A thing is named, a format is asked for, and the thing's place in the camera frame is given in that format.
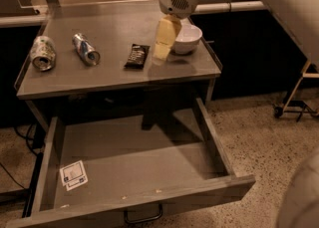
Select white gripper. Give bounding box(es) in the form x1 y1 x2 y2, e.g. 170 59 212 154
153 0 199 66

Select black chocolate bar wrapper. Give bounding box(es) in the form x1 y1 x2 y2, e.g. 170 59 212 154
125 44 150 69

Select open grey top drawer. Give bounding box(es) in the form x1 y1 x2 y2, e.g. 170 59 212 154
6 100 255 228

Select white ceramic bowl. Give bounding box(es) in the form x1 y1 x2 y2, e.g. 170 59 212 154
171 24 202 55

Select grey metal cabinet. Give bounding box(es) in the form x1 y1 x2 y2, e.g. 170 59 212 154
17 0 221 127

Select blue silver soda can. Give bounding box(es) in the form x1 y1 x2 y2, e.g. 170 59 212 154
72 33 101 66

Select green white soda can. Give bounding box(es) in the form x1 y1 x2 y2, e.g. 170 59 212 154
29 36 57 72

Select white paper tag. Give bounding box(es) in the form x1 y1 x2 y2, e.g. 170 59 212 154
60 160 88 191

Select black floor cables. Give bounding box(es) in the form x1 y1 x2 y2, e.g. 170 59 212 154
0 123 44 190

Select black drawer handle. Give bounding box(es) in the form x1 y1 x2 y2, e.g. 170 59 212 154
124 203 163 225

